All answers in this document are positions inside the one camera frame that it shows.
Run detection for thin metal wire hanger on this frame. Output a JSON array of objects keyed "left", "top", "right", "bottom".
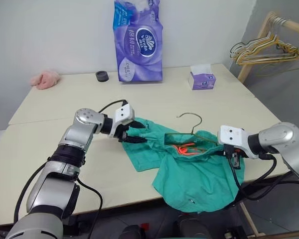
[{"left": 164, "top": 113, "right": 219, "bottom": 152}]

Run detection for pink fluffy cloth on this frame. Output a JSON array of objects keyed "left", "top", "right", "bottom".
[{"left": 30, "top": 69, "right": 61, "bottom": 90}]

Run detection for wooden clothes rack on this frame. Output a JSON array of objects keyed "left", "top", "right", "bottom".
[{"left": 238, "top": 11, "right": 299, "bottom": 84}]

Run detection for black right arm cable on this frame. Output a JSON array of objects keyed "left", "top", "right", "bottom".
[{"left": 225, "top": 146, "right": 299, "bottom": 200}]

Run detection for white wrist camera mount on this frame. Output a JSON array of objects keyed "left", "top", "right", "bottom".
[
  {"left": 108, "top": 104, "right": 136, "bottom": 138},
  {"left": 218, "top": 125, "right": 260, "bottom": 160}
]

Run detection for purple Vinda tissue pack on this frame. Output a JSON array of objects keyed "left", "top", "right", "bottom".
[{"left": 113, "top": 0, "right": 164, "bottom": 83}]

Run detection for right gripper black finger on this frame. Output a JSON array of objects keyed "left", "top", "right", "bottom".
[{"left": 232, "top": 153, "right": 241, "bottom": 170}]

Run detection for green shorts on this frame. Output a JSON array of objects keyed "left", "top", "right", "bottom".
[{"left": 121, "top": 119, "right": 245, "bottom": 214}]

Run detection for purple tissue box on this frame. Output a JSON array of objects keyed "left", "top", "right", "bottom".
[{"left": 188, "top": 63, "right": 217, "bottom": 91}]

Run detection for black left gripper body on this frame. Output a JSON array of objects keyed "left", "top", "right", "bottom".
[{"left": 116, "top": 120, "right": 135, "bottom": 142}]

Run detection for wooden table leg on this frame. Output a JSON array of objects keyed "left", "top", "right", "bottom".
[{"left": 239, "top": 201, "right": 299, "bottom": 239}]

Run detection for dark rounded shape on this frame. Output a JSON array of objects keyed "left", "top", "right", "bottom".
[
  {"left": 176, "top": 213, "right": 210, "bottom": 239},
  {"left": 121, "top": 224, "right": 147, "bottom": 239}
]

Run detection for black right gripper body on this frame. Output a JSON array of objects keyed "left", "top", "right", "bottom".
[{"left": 223, "top": 144, "right": 247, "bottom": 160}]

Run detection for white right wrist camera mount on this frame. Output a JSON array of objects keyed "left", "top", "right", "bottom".
[{"left": 218, "top": 125, "right": 260, "bottom": 160}]

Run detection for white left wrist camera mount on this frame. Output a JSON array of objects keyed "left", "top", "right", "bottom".
[{"left": 108, "top": 104, "right": 136, "bottom": 138}]

